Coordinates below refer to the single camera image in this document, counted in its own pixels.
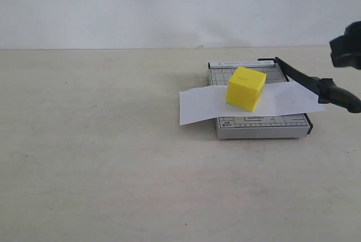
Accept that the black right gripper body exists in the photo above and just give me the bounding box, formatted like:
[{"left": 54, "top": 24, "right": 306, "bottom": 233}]
[{"left": 329, "top": 21, "right": 360, "bottom": 69}]

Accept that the black cutter blade arm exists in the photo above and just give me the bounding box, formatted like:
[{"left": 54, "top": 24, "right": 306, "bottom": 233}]
[{"left": 257, "top": 57, "right": 360, "bottom": 113}]

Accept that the yellow cube block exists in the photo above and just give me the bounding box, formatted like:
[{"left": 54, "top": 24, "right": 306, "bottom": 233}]
[{"left": 226, "top": 67, "right": 267, "bottom": 112}]

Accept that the white paper strip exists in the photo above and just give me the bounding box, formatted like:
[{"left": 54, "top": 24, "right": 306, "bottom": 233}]
[{"left": 179, "top": 82, "right": 325, "bottom": 125}]

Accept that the grey paper cutter base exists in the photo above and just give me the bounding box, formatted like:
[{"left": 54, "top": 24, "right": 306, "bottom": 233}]
[{"left": 208, "top": 58, "right": 313, "bottom": 139}]

